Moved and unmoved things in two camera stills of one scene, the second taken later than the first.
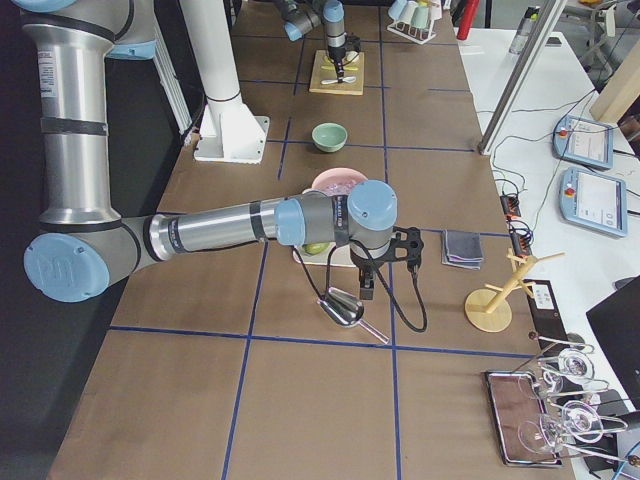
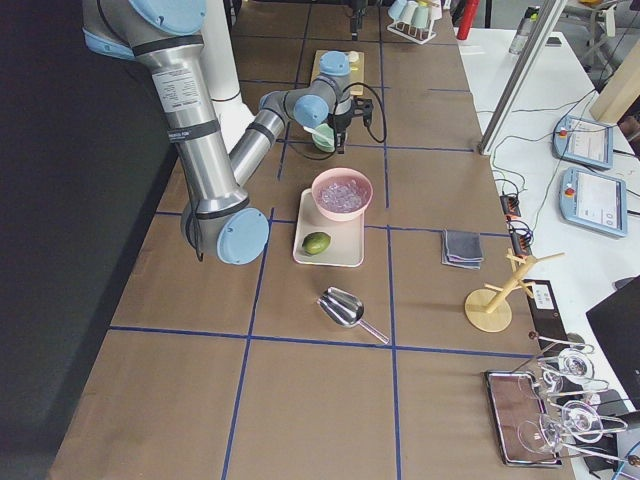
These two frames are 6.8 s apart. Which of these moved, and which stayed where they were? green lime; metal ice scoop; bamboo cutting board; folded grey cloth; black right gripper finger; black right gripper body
Moved: black right gripper finger; black right gripper body
Stayed: bamboo cutting board; folded grey cloth; green lime; metal ice scoop
